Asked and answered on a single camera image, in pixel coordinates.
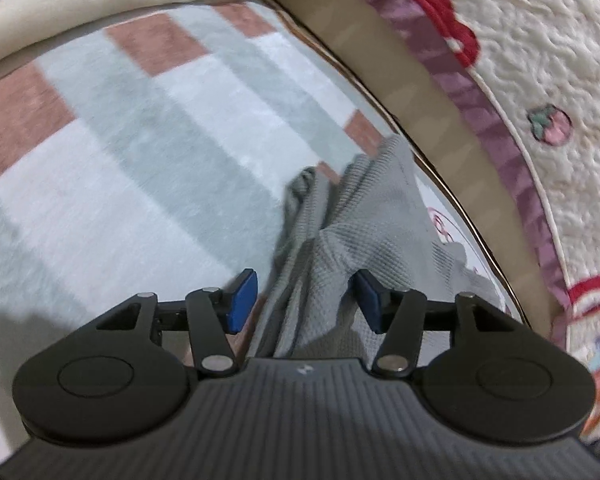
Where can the beige bed base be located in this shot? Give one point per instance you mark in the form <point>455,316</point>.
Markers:
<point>430,125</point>

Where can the grey shirt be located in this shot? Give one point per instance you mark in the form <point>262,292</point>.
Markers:
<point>370,220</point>

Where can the checked printed rug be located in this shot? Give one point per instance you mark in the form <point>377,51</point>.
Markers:
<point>130,160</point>

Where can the white quilt with red bears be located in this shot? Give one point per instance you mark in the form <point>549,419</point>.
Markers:
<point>555,50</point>

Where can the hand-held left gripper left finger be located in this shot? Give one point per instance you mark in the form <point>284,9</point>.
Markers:
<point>242,305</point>

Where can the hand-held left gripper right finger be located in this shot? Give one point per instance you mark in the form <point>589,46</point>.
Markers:
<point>370,305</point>

